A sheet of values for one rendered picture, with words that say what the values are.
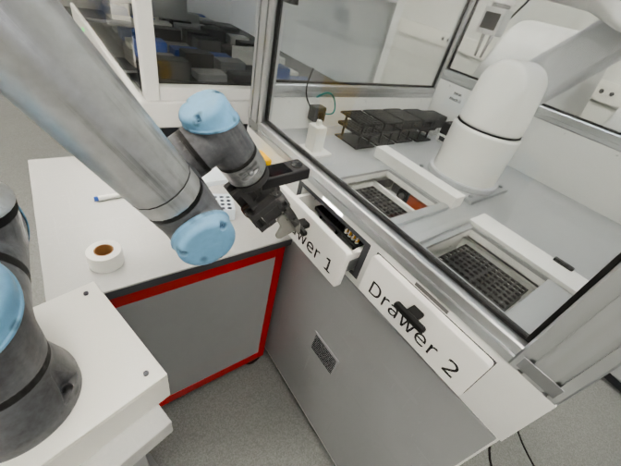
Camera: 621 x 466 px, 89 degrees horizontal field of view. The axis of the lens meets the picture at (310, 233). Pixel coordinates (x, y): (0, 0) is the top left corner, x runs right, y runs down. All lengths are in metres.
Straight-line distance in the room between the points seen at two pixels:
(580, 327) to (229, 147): 0.55
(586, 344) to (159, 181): 0.57
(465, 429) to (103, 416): 0.63
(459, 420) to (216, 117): 0.70
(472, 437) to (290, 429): 0.83
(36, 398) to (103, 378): 0.10
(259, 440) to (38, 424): 0.97
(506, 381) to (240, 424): 1.03
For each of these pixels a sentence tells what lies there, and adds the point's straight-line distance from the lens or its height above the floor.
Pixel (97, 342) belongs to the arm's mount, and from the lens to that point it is 0.65.
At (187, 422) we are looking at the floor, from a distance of 1.45.
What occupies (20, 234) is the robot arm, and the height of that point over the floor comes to 1.03.
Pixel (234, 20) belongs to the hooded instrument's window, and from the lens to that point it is 1.42.
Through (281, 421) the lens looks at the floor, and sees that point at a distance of 1.46.
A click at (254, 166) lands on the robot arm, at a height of 1.10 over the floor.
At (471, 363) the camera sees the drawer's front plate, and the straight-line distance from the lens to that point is 0.66.
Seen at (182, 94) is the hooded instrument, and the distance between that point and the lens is 1.38.
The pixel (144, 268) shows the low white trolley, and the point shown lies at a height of 0.76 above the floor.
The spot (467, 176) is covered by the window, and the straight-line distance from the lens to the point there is 0.58.
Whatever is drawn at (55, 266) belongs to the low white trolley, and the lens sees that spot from 0.90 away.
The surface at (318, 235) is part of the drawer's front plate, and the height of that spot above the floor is 0.90.
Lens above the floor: 1.36
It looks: 38 degrees down
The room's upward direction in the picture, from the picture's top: 15 degrees clockwise
